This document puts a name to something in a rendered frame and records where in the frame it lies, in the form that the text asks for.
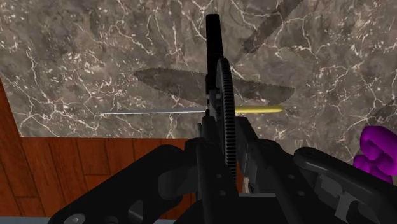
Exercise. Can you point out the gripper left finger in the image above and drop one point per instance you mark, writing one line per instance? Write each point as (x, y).
(139, 183)

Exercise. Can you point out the purple knotted shape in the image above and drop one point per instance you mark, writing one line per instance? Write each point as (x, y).
(377, 145)

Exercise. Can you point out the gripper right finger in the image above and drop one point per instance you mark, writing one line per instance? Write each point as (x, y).
(310, 183)

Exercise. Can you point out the black toothed wheel cutter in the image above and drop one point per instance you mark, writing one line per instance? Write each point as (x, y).
(214, 46)

